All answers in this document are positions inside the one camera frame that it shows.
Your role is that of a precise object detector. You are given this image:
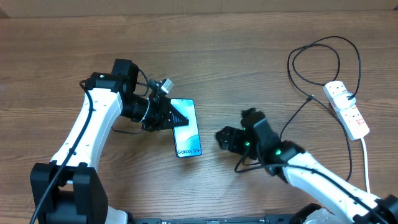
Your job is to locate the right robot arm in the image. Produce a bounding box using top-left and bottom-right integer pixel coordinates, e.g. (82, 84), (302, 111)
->
(215, 108), (397, 223)

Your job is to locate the Samsung Galaxy smartphone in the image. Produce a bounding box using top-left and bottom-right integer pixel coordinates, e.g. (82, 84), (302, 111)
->
(171, 98), (202, 158)

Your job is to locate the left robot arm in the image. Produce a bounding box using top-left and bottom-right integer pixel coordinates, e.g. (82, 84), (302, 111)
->
(30, 58), (189, 223)

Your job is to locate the black USB charging cable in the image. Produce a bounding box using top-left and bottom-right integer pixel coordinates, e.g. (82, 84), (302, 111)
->
(279, 35), (362, 183)

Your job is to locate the brown cardboard backdrop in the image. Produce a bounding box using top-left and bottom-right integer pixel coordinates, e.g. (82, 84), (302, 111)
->
(1, 0), (397, 19)

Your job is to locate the white charger adapter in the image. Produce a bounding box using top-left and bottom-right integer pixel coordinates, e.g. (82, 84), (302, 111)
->
(332, 92), (356, 111)

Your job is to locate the white power strip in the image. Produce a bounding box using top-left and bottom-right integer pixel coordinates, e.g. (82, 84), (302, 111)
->
(323, 81), (370, 141)

